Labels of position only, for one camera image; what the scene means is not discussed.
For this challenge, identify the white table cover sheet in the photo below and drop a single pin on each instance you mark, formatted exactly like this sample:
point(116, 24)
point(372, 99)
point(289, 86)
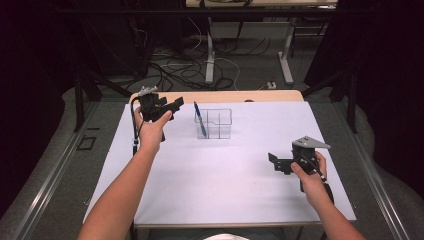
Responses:
point(233, 173)

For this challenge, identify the light wooden table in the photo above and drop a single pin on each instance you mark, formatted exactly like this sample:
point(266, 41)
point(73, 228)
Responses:
point(233, 96)

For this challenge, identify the person's white clothing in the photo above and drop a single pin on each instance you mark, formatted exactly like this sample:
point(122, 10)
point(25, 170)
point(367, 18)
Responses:
point(226, 237)

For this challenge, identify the blue pen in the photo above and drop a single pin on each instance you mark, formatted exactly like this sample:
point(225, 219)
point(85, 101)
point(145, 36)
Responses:
point(200, 120)

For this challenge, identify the aluminium floor rail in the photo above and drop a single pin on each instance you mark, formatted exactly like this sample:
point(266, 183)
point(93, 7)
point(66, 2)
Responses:
point(373, 173)
point(50, 180)

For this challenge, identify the person's left hand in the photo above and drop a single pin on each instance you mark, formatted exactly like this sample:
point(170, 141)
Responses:
point(150, 135)

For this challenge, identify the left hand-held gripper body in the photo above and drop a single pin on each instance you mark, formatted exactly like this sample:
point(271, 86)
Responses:
point(151, 105)

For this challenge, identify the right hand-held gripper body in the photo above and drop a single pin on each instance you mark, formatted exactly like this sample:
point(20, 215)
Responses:
point(305, 153)

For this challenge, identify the white power plug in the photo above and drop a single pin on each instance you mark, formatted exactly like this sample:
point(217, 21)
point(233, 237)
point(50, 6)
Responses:
point(271, 85)

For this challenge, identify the desk with white legs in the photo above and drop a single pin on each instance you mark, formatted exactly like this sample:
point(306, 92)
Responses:
point(209, 50)

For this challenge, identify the clear acrylic organizer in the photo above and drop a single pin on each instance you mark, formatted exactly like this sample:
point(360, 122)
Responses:
point(218, 125)

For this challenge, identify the person's right hand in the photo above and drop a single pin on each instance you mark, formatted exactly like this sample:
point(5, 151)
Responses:
point(313, 186)

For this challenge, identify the black metal stand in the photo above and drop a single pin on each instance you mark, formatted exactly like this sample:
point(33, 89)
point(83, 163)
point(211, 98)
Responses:
point(346, 96)
point(86, 90)

